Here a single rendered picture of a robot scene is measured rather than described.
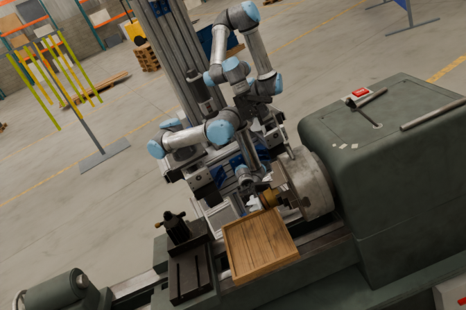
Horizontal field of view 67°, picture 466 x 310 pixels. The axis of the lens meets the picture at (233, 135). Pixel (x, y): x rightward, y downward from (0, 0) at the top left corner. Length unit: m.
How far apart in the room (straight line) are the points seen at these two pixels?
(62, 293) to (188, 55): 1.33
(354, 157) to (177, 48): 1.18
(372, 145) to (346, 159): 0.11
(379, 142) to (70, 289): 1.40
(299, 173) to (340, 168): 0.17
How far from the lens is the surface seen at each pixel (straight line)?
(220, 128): 1.58
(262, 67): 1.95
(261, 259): 1.63
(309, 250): 1.61
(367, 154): 1.38
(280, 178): 1.57
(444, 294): 1.96
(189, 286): 1.58
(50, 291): 1.81
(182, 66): 2.08
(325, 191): 1.46
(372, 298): 1.82
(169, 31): 2.04
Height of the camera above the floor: 2.04
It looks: 26 degrees down
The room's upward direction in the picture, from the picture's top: 24 degrees counter-clockwise
